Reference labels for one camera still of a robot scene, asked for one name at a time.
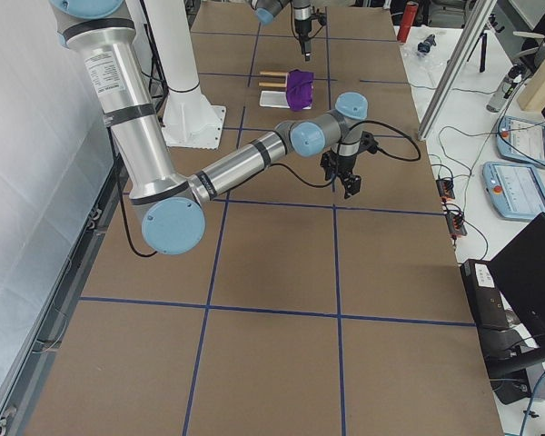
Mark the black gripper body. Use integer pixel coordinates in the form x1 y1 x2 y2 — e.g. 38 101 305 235
320 152 359 189
294 17 312 53

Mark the purple towel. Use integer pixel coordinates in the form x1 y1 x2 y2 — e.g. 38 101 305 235
285 69 314 112

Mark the left wooden rack rod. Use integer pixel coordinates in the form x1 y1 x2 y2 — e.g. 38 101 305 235
260 71 289 78

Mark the wooden rack rod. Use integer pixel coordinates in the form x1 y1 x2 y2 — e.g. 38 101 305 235
260 71 289 78
258 82 287 89

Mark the right wooden rack rod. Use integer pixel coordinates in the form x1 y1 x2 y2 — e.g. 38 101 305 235
258 82 287 89

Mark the white towel rack tray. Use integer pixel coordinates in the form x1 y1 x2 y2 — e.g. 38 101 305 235
259 90 290 109

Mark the red cylinder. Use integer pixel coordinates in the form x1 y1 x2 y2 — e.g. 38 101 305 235
397 1 419 44

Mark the black power strip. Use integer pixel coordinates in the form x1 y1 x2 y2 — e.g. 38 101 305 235
436 177 467 241

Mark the near teach pendant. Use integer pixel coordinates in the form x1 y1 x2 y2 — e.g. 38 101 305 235
482 162 545 222

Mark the teach pendant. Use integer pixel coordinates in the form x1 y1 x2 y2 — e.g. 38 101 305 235
497 116 545 168
482 162 545 222

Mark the far teach pendant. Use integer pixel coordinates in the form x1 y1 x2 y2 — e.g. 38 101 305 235
497 116 545 168

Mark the black monitor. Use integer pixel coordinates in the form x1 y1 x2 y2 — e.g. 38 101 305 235
488 213 545 337

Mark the black computer box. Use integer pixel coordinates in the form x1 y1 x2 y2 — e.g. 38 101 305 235
460 259 520 332

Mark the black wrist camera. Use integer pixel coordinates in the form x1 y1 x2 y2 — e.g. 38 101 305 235
358 131 380 154

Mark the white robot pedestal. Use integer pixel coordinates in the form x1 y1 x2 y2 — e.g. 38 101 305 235
144 0 226 149

